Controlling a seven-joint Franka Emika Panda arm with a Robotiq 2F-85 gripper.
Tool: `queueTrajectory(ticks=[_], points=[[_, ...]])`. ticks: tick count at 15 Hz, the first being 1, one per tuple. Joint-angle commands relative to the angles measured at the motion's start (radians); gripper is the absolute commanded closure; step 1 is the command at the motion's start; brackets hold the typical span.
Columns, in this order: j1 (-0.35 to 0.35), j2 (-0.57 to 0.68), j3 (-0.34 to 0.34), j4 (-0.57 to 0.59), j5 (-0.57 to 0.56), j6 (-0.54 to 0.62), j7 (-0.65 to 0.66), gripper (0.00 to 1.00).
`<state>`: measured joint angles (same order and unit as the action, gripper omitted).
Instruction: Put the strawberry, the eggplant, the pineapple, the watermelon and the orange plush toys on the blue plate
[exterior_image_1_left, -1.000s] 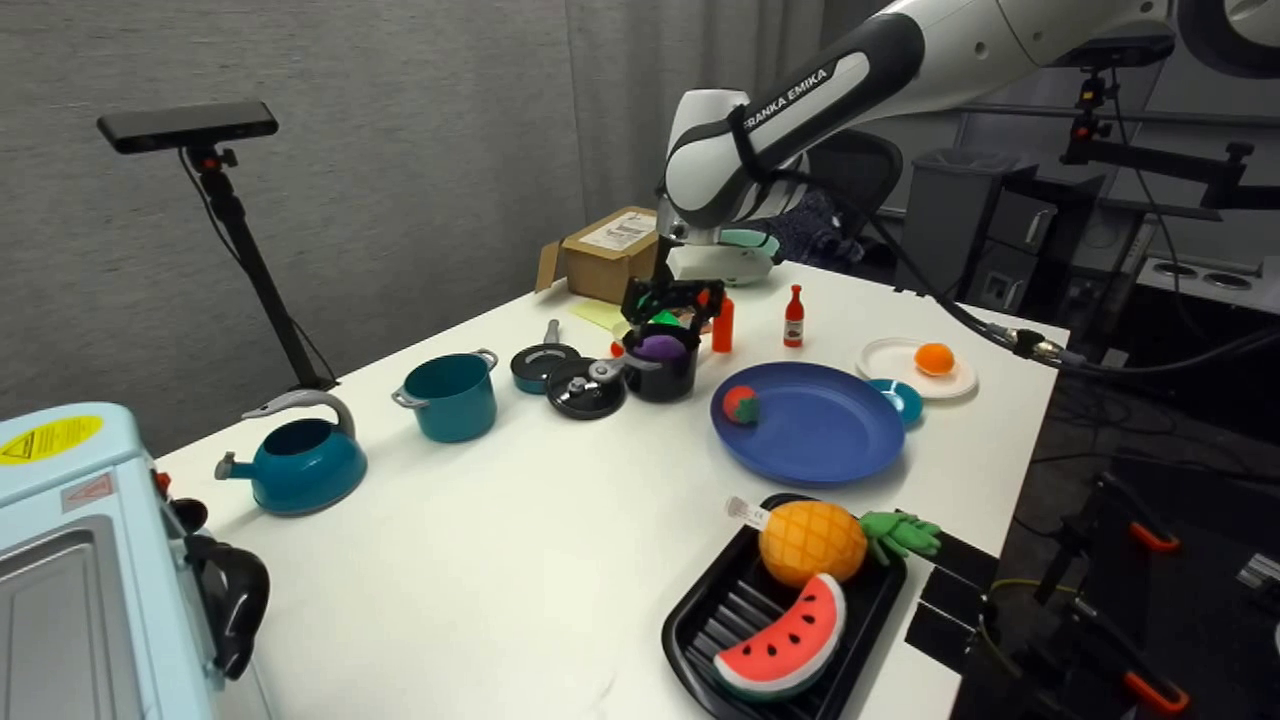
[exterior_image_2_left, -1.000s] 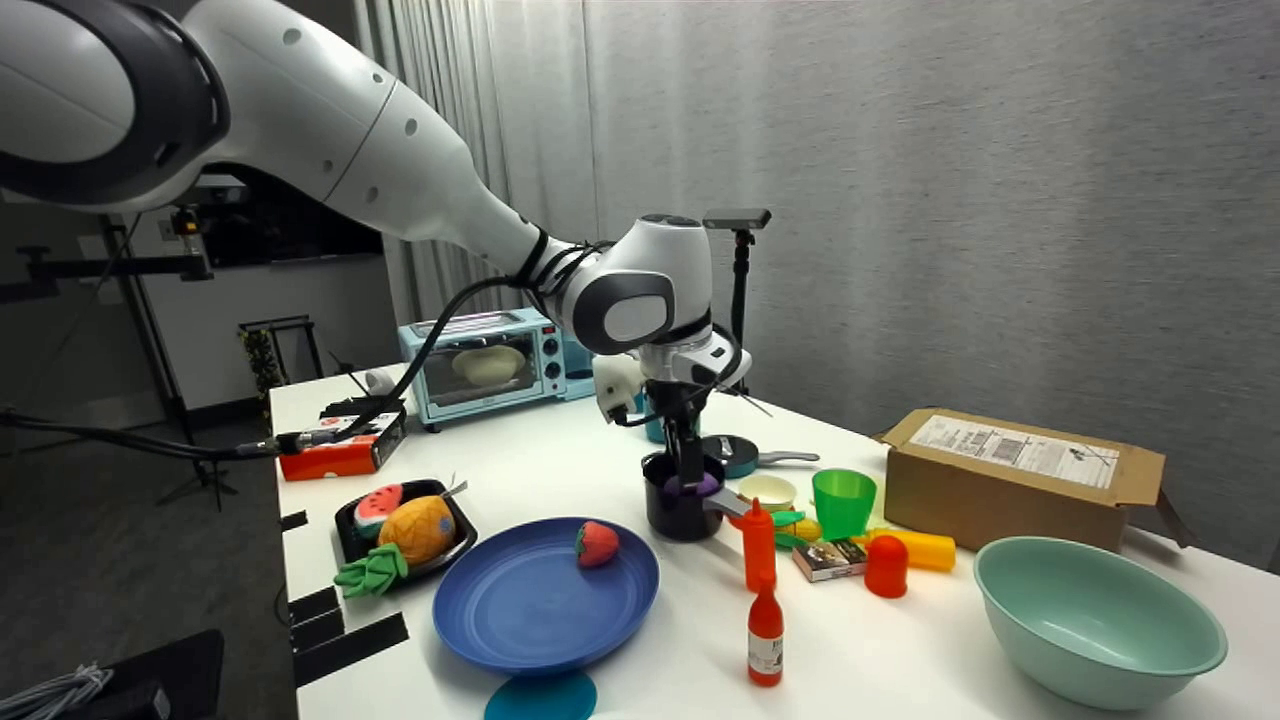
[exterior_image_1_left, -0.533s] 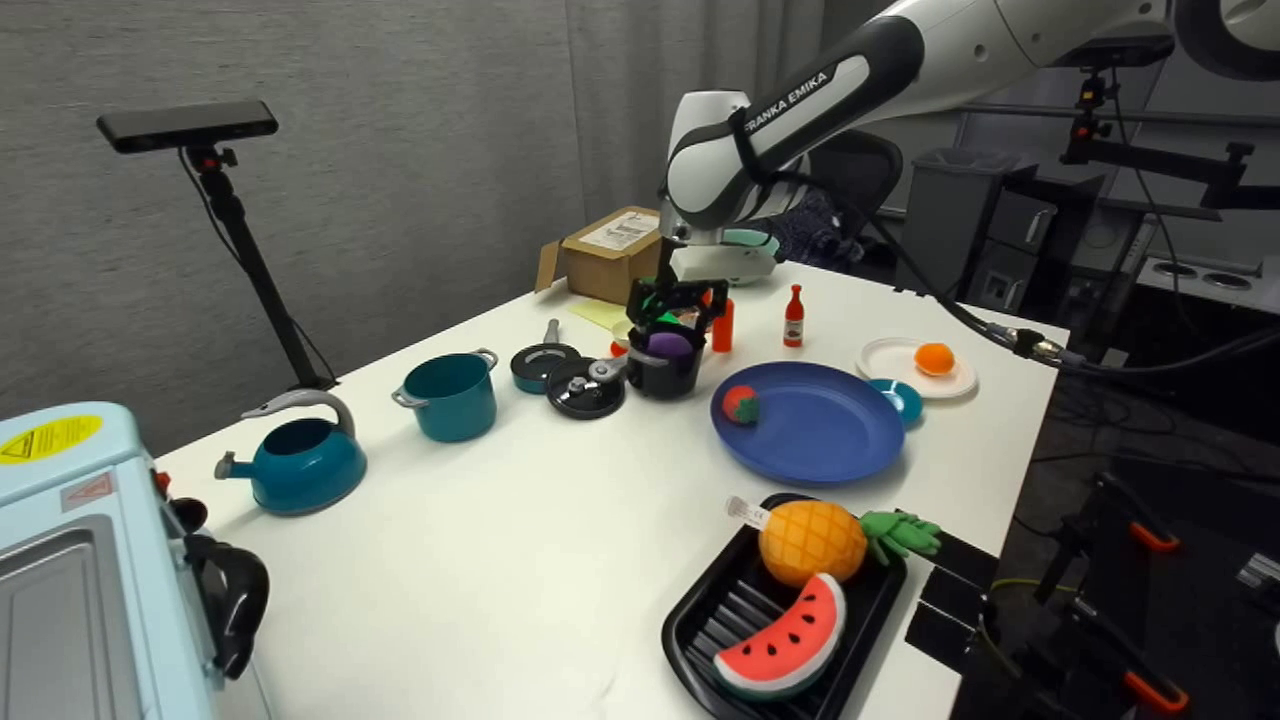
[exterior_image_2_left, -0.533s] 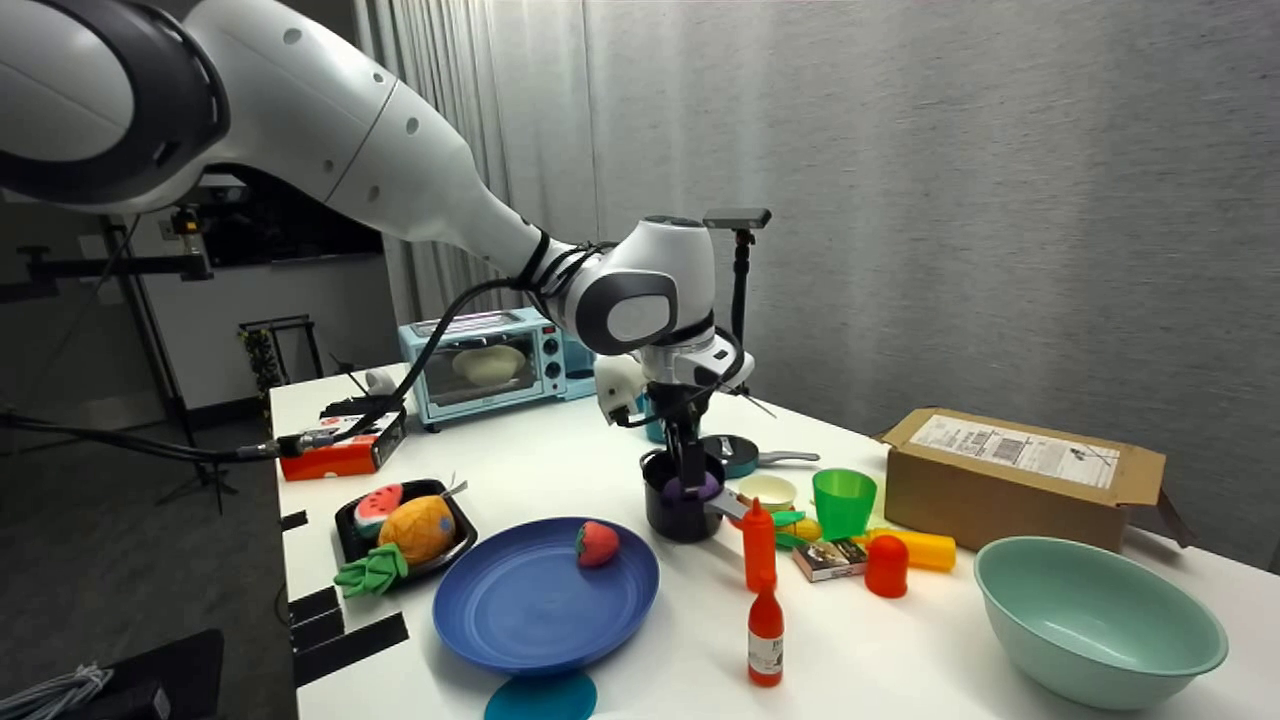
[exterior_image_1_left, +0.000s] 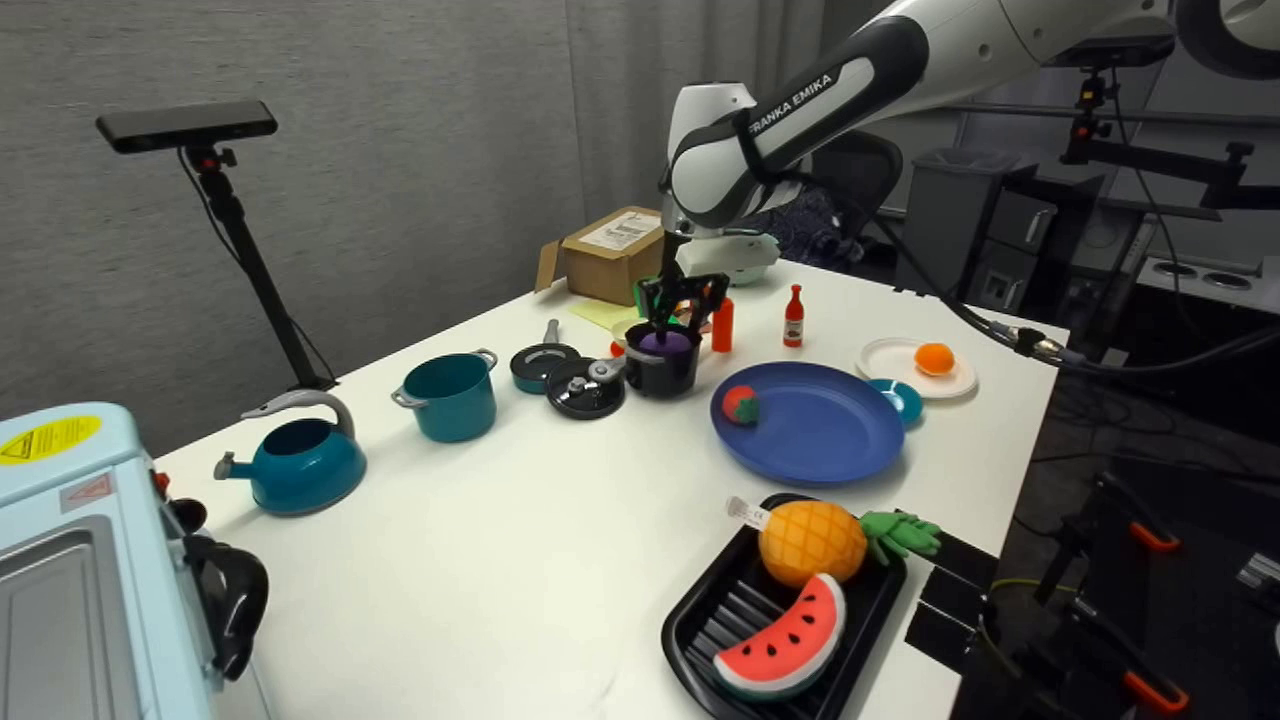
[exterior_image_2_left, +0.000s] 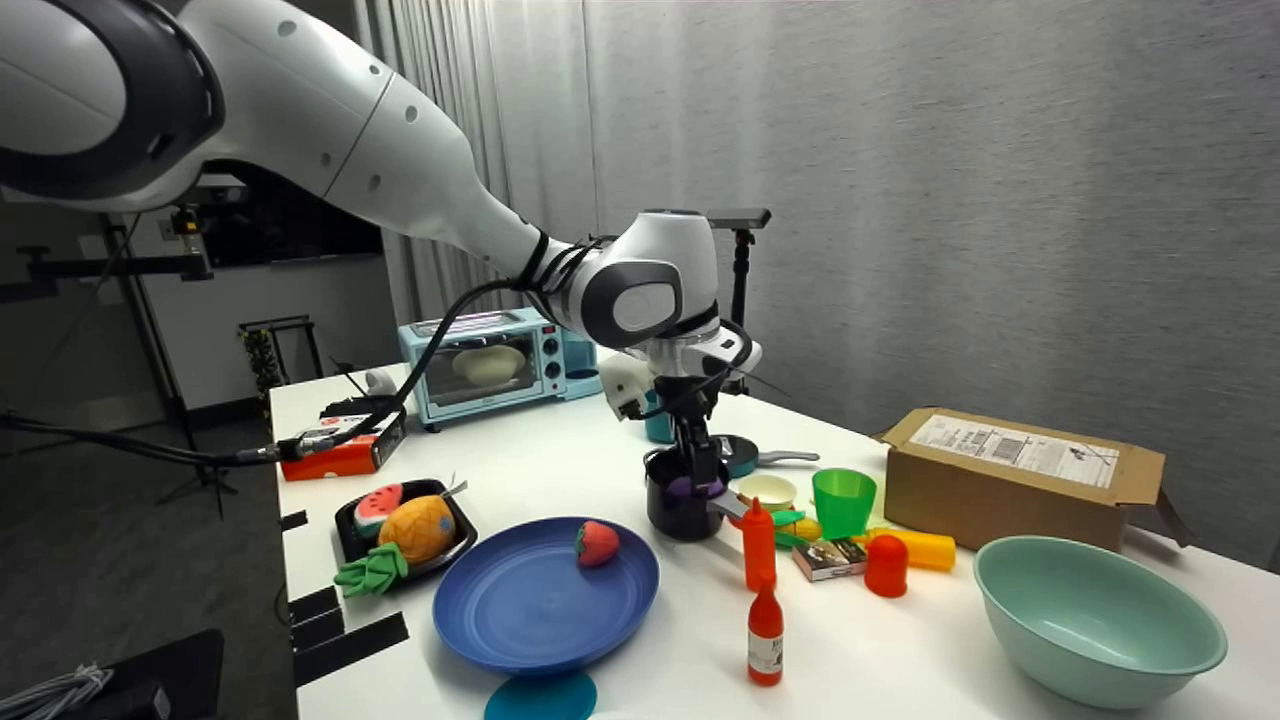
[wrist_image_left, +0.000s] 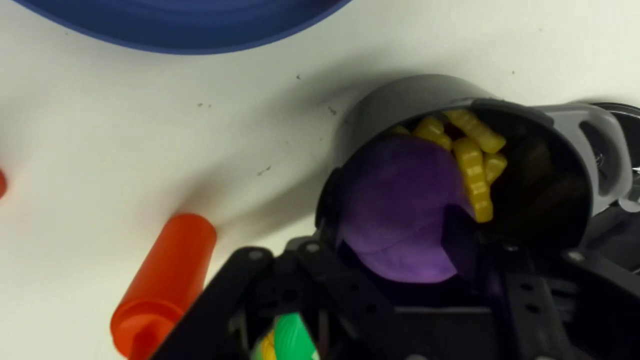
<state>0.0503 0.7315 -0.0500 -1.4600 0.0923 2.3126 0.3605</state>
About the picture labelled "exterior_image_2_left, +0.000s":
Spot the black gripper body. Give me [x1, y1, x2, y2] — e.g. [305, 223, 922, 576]
[658, 333, 761, 459]

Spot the red plush strawberry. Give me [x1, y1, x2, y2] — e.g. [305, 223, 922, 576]
[577, 520, 619, 569]

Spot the yellow plush pineapple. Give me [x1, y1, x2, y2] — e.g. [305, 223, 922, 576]
[337, 498, 458, 596]

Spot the plush watermelon slice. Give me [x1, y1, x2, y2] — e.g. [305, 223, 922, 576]
[354, 483, 404, 537]

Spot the purple plush eggplant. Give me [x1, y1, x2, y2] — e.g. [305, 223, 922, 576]
[667, 476, 724, 501]

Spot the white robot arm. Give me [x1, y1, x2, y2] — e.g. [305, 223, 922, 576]
[0, 0, 761, 483]

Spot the blue plate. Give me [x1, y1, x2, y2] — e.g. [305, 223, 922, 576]
[434, 517, 661, 676]

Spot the black toy pot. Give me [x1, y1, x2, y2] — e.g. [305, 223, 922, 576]
[643, 447, 749, 541]

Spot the small dark frying pan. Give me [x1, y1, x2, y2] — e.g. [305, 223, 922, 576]
[721, 431, 816, 479]

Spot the teal cup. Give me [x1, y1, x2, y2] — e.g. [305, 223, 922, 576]
[643, 411, 677, 445]

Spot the orange squeeze bottle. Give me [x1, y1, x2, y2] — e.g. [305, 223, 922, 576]
[739, 501, 776, 591]

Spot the small white bowl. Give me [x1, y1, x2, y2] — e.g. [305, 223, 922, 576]
[731, 476, 795, 509]

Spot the green plastic cup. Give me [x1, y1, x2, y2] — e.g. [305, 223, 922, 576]
[813, 468, 875, 541]

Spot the small picture card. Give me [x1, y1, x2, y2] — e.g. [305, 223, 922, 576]
[794, 541, 866, 585]

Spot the small red sauce bottle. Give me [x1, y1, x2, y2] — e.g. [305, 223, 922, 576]
[749, 589, 785, 690]

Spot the light blue toy oven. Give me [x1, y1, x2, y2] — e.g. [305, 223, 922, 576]
[413, 308, 602, 423]

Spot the red plastic cup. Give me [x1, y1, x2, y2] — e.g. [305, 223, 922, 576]
[866, 537, 908, 596]

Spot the black plastic tray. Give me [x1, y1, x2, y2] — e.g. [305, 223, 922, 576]
[337, 479, 476, 596]

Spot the teal round lid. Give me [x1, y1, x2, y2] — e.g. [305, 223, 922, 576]
[486, 674, 595, 720]

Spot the cardboard box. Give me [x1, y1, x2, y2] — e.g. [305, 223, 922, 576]
[883, 407, 1163, 548]

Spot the red and white box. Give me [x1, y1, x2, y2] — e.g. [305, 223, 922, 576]
[280, 411, 404, 479]

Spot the mint green bowl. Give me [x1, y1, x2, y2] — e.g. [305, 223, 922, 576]
[972, 537, 1228, 712]

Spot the camera on black stand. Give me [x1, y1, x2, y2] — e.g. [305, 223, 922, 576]
[710, 209, 772, 325]

